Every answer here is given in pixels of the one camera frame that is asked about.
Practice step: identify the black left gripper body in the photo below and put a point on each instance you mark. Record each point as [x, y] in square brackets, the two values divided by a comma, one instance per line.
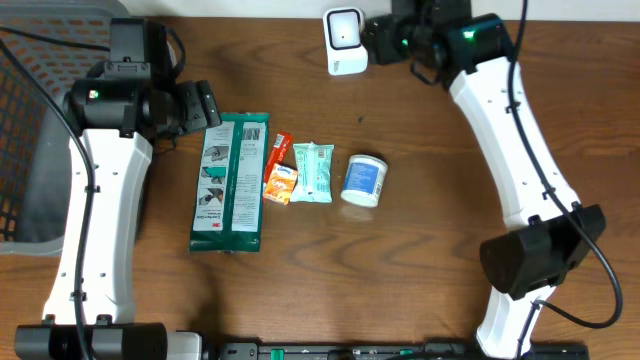
[195, 112]

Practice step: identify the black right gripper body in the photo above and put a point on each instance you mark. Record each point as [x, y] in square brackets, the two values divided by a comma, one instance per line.
[398, 38]

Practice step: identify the green white 3M glove package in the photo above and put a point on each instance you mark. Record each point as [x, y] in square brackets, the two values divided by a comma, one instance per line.
[229, 198]

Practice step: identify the red narrow packet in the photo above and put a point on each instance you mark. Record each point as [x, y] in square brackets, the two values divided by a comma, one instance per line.
[279, 150]

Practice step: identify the orange Kleenex tissue pack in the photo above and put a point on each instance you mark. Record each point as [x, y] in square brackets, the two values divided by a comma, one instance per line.
[280, 184]

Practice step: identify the mint green wipes pack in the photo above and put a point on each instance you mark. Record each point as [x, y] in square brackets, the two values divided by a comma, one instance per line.
[313, 163]

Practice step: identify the white blue cotton swab tub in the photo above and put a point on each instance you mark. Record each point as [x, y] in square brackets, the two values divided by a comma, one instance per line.
[364, 181]

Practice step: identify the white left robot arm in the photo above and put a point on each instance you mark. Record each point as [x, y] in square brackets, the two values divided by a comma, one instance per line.
[113, 117]

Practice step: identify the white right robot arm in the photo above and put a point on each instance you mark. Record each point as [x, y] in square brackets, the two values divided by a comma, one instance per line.
[549, 232]

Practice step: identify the grey plastic mesh basket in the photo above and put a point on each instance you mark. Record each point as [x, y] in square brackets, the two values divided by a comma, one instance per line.
[57, 42]

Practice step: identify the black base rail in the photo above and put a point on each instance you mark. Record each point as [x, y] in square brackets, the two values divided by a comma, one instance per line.
[441, 350]

